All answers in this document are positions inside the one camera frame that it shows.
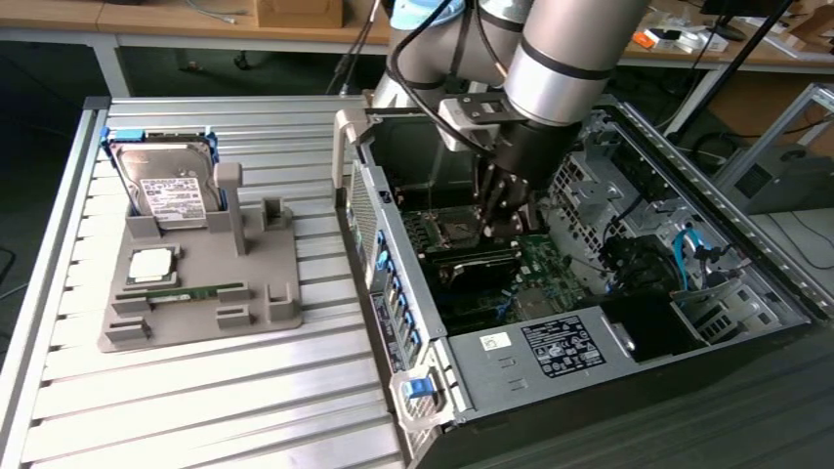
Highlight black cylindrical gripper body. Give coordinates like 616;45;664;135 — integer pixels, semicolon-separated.
487;119;584;191

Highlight perforated metal disk bay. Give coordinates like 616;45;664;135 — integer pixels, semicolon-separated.
545;119;659;255

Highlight CPU socket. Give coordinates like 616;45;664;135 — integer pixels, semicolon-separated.
432;207;487;245

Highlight green Dell motherboard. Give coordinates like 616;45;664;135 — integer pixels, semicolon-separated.
400;185;587;336

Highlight orange and black box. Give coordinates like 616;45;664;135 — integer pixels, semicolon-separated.
632;27;684;51

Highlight silver chipset heatsink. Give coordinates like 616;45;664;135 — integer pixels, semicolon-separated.
513;287;565;319

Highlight white box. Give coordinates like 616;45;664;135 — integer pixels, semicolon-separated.
676;29;729;54

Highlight black stand pole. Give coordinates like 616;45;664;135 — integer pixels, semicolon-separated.
661;0;797;146

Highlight grey computer tower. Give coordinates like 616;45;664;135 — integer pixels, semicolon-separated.
712;144;834;216

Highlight black monitor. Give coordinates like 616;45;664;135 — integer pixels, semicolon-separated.
699;0;749;41

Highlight slotted metal disk bay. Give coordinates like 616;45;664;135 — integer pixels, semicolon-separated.
669;280;812;346

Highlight grey power supply unit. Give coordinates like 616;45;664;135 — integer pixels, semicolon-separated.
445;305;637;411

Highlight brown cardboard box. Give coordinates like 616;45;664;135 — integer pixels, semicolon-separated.
254;0;345;29

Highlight blue case latch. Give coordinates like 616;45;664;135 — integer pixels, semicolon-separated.
400;375;436;403

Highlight open black PC case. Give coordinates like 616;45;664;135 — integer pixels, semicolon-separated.
330;95;834;469

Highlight green RAM stick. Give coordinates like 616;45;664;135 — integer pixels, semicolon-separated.
116;282;242;302

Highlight grey plastic parts rack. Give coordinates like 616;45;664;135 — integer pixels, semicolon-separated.
96;160;305;354

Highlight silver CPU chip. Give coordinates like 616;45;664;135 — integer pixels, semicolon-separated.
126;246;181;287

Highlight wooden desk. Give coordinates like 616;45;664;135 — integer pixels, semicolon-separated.
0;0;834;74

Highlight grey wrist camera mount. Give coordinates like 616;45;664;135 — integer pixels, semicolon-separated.
434;92;528;152

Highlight beige case handle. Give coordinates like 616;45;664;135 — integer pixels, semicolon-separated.
330;107;378;190

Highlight light blue data wire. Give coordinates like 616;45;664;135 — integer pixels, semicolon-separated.
672;227;711;294

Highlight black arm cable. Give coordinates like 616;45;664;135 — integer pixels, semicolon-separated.
336;0;516;129

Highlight aluminium profile frame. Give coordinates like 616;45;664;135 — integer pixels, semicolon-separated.
767;81;834;148

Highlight hard disk in blue frame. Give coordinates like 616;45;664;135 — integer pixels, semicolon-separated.
100;126;229;231

